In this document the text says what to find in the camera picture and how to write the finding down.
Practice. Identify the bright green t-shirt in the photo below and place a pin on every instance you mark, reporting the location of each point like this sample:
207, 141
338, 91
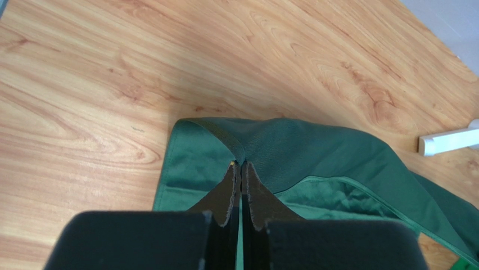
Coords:
461, 264

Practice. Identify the white rack base foot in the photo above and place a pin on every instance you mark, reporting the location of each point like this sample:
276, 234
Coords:
433, 144

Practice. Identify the dark green cloth napkin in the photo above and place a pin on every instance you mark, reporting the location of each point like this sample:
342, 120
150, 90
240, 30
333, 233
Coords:
318, 171

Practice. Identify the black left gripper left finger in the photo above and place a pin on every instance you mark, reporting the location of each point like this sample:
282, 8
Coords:
203, 237

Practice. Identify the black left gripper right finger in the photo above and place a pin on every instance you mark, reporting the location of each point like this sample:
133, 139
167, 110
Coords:
275, 237

